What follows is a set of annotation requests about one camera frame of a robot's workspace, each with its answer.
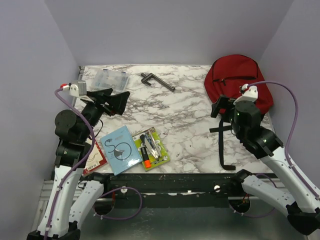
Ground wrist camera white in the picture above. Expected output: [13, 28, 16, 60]
[60, 80, 87, 98]
[233, 84, 258, 105]

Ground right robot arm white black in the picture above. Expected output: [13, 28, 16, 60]
[210, 95, 320, 236]

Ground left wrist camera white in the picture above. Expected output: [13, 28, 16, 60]
[60, 80, 87, 98]

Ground aluminium extrusion rail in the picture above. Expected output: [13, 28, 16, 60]
[39, 180, 54, 201]

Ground red book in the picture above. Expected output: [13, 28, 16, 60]
[82, 141, 108, 177]

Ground clear plastic organizer box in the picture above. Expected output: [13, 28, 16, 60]
[90, 69, 130, 93]

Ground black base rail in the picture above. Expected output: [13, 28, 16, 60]
[51, 172, 276, 210]

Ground green booklet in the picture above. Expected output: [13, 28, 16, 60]
[132, 127, 171, 172]

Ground light blue book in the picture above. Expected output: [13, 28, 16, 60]
[100, 125, 143, 176]

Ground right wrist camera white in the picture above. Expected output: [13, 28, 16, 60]
[233, 84, 258, 105]

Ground red backpack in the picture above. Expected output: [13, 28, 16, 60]
[204, 54, 274, 171]

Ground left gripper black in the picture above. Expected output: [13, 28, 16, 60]
[79, 88, 130, 141]

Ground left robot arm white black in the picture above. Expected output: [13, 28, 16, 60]
[27, 84, 130, 240]

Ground silver folding knife tool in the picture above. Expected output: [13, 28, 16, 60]
[144, 132, 161, 159]

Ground black orange marker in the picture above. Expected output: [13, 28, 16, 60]
[139, 134, 151, 169]

